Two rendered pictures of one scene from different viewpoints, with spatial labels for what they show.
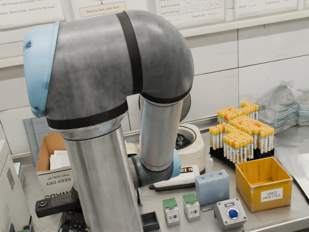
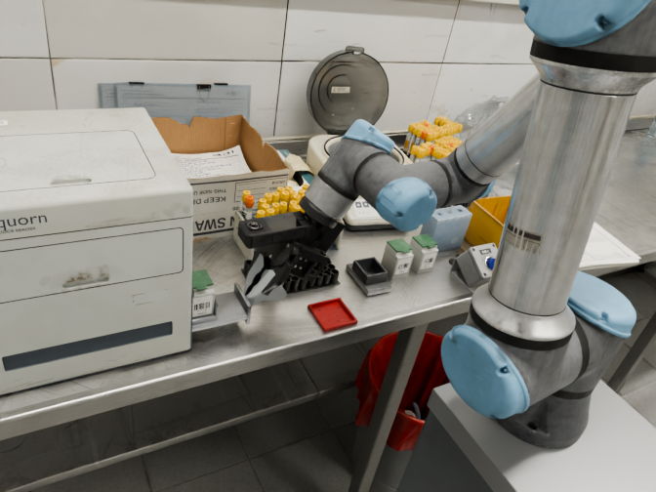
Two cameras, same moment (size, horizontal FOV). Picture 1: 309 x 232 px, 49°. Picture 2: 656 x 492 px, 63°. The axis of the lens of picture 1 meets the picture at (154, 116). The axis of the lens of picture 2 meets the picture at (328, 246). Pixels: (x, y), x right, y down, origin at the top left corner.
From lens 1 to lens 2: 0.52 m
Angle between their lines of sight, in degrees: 24
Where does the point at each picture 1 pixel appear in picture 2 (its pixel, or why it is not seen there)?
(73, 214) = (299, 247)
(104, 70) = not seen: outside the picture
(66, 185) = (217, 208)
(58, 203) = (282, 226)
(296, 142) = (508, 184)
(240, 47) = (454, 31)
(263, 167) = (500, 208)
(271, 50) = (487, 46)
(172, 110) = not seen: hidden behind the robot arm
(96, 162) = (614, 135)
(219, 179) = (461, 218)
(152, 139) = not seen: hidden behind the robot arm
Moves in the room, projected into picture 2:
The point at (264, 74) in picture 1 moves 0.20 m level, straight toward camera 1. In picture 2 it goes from (469, 81) to (483, 103)
